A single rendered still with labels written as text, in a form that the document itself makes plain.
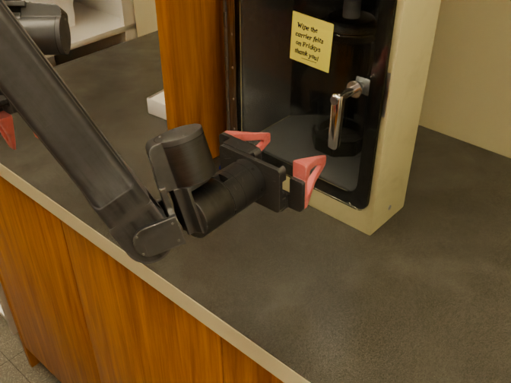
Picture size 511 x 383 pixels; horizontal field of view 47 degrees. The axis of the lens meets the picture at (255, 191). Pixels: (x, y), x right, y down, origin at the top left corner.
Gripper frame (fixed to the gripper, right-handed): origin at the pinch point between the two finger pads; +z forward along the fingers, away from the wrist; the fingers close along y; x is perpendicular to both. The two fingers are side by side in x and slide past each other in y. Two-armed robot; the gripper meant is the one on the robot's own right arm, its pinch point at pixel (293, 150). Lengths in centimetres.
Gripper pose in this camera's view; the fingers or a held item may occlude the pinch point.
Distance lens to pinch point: 81.7
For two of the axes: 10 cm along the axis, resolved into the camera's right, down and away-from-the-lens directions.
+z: 6.6, -4.5, 6.1
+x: 0.2, 8.2, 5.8
